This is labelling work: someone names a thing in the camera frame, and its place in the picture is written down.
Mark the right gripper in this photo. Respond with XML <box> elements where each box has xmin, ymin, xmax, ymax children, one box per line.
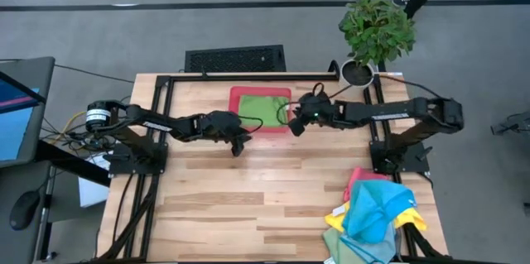
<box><xmin>288</xmin><ymin>89</ymin><xmax>345</xmax><ymax>137</ymax></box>

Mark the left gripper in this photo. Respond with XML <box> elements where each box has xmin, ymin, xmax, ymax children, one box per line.
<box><xmin>205</xmin><ymin>109</ymin><xmax>253</xmax><ymax>158</ymax></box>

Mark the translucent pink plastic bin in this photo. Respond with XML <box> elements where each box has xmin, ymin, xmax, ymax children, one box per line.
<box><xmin>228</xmin><ymin>85</ymin><xmax>293</xmax><ymax>135</ymax></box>

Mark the turquoise microfiber towel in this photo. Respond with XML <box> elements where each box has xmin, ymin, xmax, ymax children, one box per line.
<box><xmin>341</xmin><ymin>179</ymin><xmax>418</xmax><ymax>245</ymax></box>

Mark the white plant pot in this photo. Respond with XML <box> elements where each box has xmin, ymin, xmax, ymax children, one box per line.
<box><xmin>338</xmin><ymin>58</ymin><xmax>376</xmax><ymax>95</ymax></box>

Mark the green leafy plant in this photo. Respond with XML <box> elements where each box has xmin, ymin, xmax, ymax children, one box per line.
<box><xmin>338</xmin><ymin>0</ymin><xmax>417</xmax><ymax>68</ymax></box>

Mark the white paper sheet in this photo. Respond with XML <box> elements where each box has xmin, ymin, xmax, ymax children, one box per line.
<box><xmin>77</xmin><ymin>151</ymin><xmax>111</xmax><ymax>209</ymax></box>

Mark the black metal stand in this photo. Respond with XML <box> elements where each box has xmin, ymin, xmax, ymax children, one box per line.
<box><xmin>490</xmin><ymin>110</ymin><xmax>530</xmax><ymax>137</ymax></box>

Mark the laptop screen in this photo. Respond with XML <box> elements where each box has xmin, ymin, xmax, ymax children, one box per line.
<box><xmin>0</xmin><ymin>55</ymin><xmax>56</xmax><ymax>170</ymax></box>

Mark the black computer mouse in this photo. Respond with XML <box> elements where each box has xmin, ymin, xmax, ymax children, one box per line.
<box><xmin>8</xmin><ymin>190</ymin><xmax>41</xmax><ymax>232</ymax></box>

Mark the dark grey side desk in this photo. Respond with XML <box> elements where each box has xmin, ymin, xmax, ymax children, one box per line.
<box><xmin>0</xmin><ymin>139</ymin><xmax>112</xmax><ymax>264</ymax></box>

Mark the black left camera cable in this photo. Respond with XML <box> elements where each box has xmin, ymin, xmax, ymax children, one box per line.
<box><xmin>235</xmin><ymin>114</ymin><xmax>265</xmax><ymax>135</ymax></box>

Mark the thin black floor cable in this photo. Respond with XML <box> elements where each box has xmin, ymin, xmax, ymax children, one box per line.
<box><xmin>0</xmin><ymin>59</ymin><xmax>136</xmax><ymax>84</ymax></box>

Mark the yellow cable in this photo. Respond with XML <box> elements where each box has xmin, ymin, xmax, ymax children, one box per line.
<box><xmin>52</xmin><ymin>109</ymin><xmax>89</xmax><ymax>146</ymax></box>

